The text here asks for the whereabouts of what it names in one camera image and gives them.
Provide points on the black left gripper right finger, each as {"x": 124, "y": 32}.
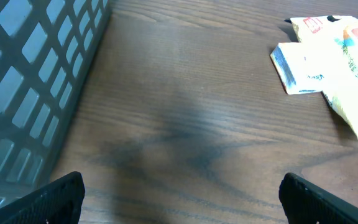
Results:
{"x": 304, "y": 202}

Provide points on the grey plastic shopping basket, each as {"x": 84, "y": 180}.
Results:
{"x": 46, "y": 49}

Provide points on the yellow snack bag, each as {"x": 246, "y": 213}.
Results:
{"x": 335, "y": 40}

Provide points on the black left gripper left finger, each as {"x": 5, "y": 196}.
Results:
{"x": 57, "y": 202}

